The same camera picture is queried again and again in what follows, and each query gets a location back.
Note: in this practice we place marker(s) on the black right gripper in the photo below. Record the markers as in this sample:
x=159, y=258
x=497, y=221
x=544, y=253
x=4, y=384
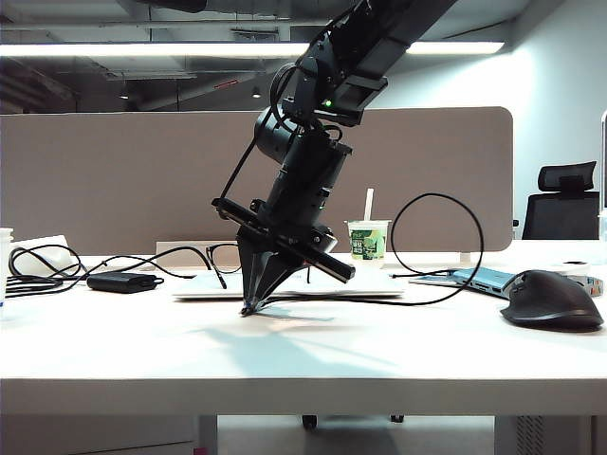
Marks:
x=294, y=242

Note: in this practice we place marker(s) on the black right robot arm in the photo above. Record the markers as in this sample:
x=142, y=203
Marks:
x=308, y=166

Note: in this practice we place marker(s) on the brown desk divider screen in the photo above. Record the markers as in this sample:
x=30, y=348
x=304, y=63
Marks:
x=118, y=180

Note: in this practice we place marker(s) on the black-framed eyeglasses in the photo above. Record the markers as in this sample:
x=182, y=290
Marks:
x=222, y=284

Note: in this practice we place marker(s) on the white closed laptop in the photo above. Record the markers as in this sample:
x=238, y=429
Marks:
x=370, y=284

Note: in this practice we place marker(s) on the green printed drink cup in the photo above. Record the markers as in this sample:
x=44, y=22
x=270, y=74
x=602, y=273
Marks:
x=370, y=242

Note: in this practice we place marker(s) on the white drinking straw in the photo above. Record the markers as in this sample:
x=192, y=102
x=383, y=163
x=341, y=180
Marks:
x=368, y=204

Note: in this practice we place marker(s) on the black power adapter brick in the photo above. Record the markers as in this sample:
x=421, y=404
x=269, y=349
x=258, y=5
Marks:
x=118, y=283

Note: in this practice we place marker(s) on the black caster wheel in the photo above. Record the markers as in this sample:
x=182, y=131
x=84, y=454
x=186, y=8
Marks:
x=308, y=422
x=396, y=418

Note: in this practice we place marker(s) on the light blue flat card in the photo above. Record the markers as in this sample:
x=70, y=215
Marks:
x=429, y=280

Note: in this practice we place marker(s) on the red ceiling sign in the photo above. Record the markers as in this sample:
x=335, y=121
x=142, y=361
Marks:
x=225, y=85

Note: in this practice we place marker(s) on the white paper box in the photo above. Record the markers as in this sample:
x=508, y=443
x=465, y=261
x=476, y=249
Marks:
x=47, y=241

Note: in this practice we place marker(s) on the blue USB hub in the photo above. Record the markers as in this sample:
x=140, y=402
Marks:
x=479, y=277

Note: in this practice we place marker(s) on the grey drawer cabinet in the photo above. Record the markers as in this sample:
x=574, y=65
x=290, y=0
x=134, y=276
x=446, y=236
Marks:
x=95, y=433

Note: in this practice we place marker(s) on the long ceiling light strip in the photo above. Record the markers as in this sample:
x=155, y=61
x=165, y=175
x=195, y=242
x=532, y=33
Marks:
x=142, y=49

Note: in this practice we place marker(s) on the white plastic cup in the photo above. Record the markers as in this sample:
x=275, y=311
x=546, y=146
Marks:
x=4, y=246

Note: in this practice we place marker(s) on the black computer mouse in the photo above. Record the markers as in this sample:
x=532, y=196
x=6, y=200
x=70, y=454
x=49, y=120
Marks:
x=550, y=298

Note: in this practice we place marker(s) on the black mesh office chair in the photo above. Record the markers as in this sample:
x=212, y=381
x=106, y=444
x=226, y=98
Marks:
x=559, y=213

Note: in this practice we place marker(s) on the grey perforated panel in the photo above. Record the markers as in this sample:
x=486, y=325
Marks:
x=530, y=436

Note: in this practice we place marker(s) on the white device with black dot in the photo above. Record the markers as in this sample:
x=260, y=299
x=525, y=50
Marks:
x=581, y=269

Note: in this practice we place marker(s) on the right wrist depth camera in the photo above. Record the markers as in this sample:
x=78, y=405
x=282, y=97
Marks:
x=326, y=241

